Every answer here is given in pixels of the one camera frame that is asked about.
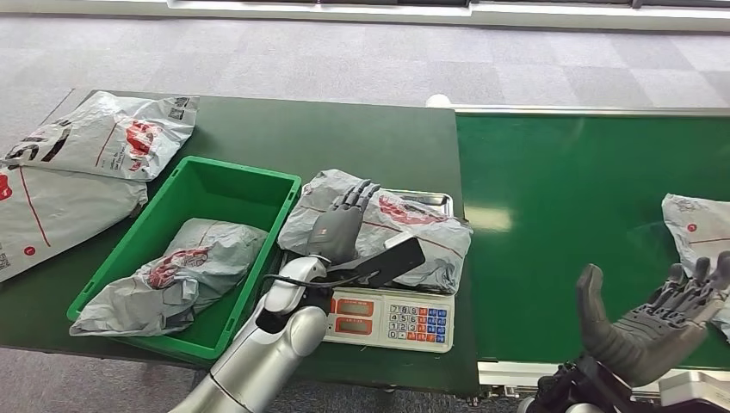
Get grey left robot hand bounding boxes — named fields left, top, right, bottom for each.
left=306, top=178, right=382, bottom=266

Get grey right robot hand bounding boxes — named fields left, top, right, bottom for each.
left=574, top=250, right=730, bottom=389

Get grey mailer package red logo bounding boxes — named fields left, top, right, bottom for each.
left=277, top=169, right=473, bottom=294

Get crumpled grey mailer package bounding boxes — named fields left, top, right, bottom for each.
left=69, top=218, right=269, bottom=337

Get grey mailer package red dot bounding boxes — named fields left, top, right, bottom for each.
left=661, top=194, right=730, bottom=343

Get green conveyor belt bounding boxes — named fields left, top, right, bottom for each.
left=455, top=114, right=730, bottom=371

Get grey mailer package QR codes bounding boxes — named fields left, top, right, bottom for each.
left=3, top=90, right=201, bottom=182

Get large grey mailer package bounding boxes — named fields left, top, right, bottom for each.
left=0, top=165, right=150, bottom=283

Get dark green table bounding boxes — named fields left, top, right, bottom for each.
left=0, top=89, right=480, bottom=398

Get green plastic bin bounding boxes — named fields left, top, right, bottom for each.
left=66, top=155, right=302, bottom=366

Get electronic scale with steel tray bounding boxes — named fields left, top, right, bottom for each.
left=273, top=189, right=456, bottom=354

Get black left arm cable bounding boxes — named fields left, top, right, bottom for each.
left=262, top=274, right=357, bottom=290

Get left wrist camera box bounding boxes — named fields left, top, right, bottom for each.
left=327, top=231, right=427, bottom=290

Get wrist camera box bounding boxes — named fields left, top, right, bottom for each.
left=659, top=369, right=730, bottom=410
left=327, top=231, right=427, bottom=290

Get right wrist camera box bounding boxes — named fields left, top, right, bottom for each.
left=659, top=369, right=730, bottom=410

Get white window frame ledge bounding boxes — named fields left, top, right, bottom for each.
left=0, top=0, right=730, bottom=33

